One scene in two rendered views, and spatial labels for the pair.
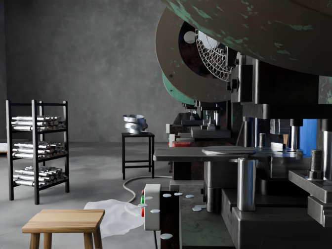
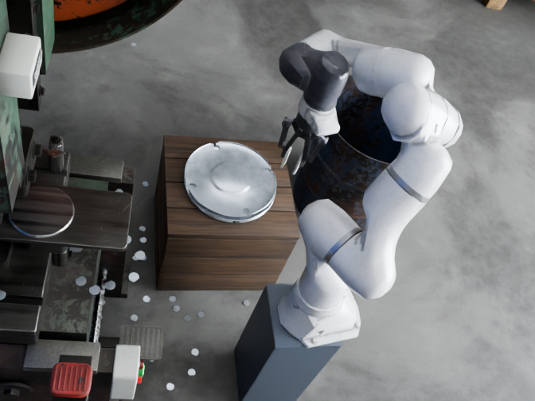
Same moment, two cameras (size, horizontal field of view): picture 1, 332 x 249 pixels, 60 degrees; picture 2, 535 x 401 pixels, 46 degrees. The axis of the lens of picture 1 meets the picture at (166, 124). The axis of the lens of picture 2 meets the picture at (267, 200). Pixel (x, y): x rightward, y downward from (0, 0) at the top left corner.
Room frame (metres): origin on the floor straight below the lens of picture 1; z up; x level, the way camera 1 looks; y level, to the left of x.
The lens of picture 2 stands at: (1.41, 0.00, 1.88)
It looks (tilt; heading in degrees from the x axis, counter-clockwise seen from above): 52 degrees down; 158
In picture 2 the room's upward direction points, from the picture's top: 22 degrees clockwise
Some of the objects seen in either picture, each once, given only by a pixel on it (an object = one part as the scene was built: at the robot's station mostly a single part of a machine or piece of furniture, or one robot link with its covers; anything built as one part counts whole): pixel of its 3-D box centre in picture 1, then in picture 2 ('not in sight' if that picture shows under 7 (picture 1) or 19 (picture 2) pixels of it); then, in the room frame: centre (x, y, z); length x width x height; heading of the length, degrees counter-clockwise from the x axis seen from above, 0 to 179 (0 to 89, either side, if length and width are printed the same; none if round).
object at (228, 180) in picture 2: not in sight; (231, 177); (0.22, 0.33, 0.37); 0.29 x 0.29 x 0.01
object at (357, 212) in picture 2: not in sight; (360, 161); (-0.01, 0.85, 0.24); 0.42 x 0.42 x 0.48
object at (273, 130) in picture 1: (279, 125); not in sight; (0.67, -0.26, 0.84); 0.05 x 0.03 x 0.04; 178
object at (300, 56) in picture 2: not in sight; (313, 69); (0.27, 0.44, 0.88); 0.18 x 0.10 x 0.13; 41
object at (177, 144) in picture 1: (182, 152); (71, 385); (1.01, -0.06, 0.72); 0.07 x 0.06 x 0.08; 88
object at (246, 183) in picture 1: (246, 181); (56, 153); (0.50, -0.14, 0.75); 0.03 x 0.03 x 0.10; 88
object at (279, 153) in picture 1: (280, 160); not in sight; (0.67, -0.27, 0.76); 0.15 x 0.09 x 0.05; 178
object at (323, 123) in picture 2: not in sight; (320, 113); (0.32, 0.48, 0.79); 0.13 x 0.12 x 0.05; 152
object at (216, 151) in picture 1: (207, 177); (67, 230); (0.68, -0.10, 0.72); 0.25 x 0.14 x 0.14; 88
